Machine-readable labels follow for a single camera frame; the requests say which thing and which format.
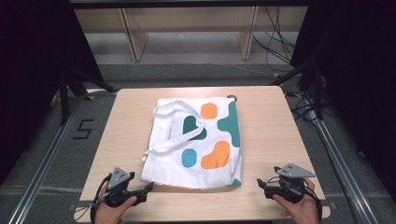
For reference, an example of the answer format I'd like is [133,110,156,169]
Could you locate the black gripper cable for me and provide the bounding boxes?
[306,183,324,222]
[89,175,112,224]

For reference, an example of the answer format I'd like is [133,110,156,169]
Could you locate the white tote bag coloured blobs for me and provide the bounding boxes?
[140,96,243,190]

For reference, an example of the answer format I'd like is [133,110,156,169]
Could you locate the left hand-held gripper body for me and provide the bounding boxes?
[104,166,148,208]

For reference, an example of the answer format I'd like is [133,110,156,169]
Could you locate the white floor cable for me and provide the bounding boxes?
[186,61,276,79]

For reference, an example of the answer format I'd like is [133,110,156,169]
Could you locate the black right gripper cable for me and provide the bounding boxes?
[306,183,324,222]

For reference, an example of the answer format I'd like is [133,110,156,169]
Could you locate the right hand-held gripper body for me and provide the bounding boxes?
[263,162,317,204]

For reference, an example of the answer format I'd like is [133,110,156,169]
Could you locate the black curtain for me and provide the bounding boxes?
[0,0,106,185]
[289,0,396,203]

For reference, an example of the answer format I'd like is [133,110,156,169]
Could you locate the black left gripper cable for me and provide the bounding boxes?
[89,175,112,224]

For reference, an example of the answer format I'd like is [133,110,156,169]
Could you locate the bundle of black floor cables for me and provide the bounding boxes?
[251,6,296,65]

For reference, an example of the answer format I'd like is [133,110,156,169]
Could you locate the aluminium floor rail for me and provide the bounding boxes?
[7,89,118,224]
[304,108,380,224]

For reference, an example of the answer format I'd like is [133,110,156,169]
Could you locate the person's right hand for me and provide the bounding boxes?
[272,177,320,224]

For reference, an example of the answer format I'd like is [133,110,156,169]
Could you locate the person's left hand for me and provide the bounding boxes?
[94,181,138,224]

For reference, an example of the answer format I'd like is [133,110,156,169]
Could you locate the black metal stand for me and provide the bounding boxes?
[58,65,118,126]
[268,57,325,121]

